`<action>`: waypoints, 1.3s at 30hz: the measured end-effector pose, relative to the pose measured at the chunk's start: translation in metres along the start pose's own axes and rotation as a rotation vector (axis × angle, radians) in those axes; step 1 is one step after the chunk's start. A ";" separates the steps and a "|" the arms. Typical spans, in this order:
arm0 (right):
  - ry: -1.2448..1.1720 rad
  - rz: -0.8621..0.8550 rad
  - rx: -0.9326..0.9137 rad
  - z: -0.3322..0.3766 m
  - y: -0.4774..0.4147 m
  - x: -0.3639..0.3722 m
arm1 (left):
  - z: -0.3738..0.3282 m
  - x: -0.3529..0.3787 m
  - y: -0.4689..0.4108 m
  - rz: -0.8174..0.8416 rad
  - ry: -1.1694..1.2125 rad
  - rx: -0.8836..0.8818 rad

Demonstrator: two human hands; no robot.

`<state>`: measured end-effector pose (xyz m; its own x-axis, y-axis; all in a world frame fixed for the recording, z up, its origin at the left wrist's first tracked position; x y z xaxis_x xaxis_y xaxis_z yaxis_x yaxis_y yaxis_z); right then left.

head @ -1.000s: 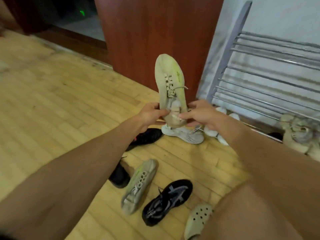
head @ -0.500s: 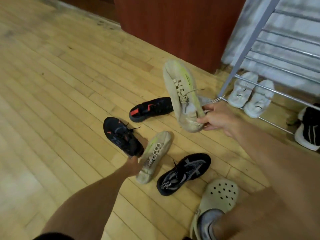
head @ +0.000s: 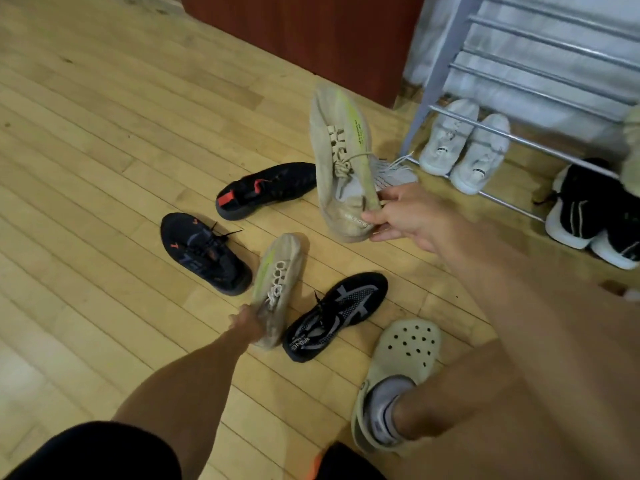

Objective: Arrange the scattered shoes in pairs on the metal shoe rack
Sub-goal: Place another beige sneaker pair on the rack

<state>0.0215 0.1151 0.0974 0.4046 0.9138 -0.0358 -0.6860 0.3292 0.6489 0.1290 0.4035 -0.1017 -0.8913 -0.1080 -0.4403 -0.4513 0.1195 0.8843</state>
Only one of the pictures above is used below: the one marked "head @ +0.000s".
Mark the person's left hand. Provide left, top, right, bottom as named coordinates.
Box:
left=229, top=304, right=267, bottom=345

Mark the person's right hand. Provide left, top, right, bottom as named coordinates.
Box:
left=362, top=184, right=454, bottom=254

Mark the small beige sneaker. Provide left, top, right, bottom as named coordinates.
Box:
left=250, top=233, right=304, bottom=351

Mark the large beige sneaker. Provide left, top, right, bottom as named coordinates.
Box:
left=309, top=85, right=387, bottom=244

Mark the person's right forearm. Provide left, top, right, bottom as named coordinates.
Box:
left=431, top=215, right=640, bottom=378

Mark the person's left forearm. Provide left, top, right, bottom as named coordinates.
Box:
left=112, top=326, right=251, bottom=480

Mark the grey knit sneaker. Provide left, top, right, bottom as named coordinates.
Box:
left=372, top=156, right=419, bottom=193

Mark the black sneaker with red accents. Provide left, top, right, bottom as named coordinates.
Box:
left=216, top=162, right=318, bottom=221
left=160, top=213, right=253, bottom=296

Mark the black sneaker with grey pattern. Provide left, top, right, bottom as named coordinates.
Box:
left=282, top=272, right=389, bottom=364

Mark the grey metal shoe rack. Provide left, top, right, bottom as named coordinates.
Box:
left=399, top=0, right=640, bottom=225

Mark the beige perforated clog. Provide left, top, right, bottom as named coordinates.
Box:
left=351, top=319, right=442, bottom=456

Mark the grey sock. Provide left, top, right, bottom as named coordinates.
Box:
left=364, top=376, right=417, bottom=445

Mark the brown wooden cabinet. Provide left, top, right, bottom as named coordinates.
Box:
left=180, top=0, right=427, bottom=109

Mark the black sneaker with white sole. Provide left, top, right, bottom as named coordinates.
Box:
left=590, top=207, right=640, bottom=271
left=545, top=158, right=627, bottom=250

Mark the black garment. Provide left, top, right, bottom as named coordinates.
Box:
left=0, top=421, right=183, bottom=480

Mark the person's right leg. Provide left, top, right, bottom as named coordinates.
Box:
left=390, top=340, right=640, bottom=480

